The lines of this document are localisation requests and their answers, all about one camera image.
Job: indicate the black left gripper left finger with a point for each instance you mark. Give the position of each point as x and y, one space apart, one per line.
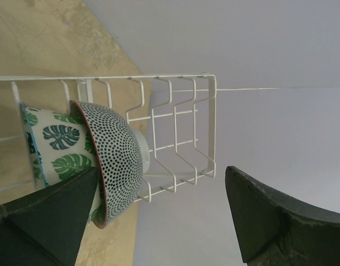
46 227

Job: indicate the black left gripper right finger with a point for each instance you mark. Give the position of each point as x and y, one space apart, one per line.
273 228

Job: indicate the green leaf pattern bowl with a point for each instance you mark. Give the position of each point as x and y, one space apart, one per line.
60 145

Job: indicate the grey dotted red-rim bowl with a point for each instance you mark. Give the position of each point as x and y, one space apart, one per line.
119 158

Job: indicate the white wire dish rack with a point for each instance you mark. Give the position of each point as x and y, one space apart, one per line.
204 89

